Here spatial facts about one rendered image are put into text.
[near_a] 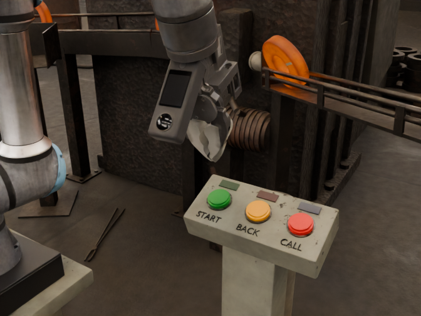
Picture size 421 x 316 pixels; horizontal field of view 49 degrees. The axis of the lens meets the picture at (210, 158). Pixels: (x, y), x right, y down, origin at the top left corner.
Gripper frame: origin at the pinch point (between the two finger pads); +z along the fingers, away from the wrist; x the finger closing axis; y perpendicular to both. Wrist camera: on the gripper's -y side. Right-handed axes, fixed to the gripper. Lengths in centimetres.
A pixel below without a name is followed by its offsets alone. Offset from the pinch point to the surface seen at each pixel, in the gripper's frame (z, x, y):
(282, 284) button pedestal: 23.4, -12.1, -4.4
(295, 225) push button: 9.3, -14.3, -1.5
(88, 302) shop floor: 71, 54, -7
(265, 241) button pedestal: 10.4, -10.7, -5.2
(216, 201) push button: 9.2, 0.0, -1.3
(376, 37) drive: 69, 8, 156
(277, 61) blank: 20, 13, 57
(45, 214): 79, 103, 19
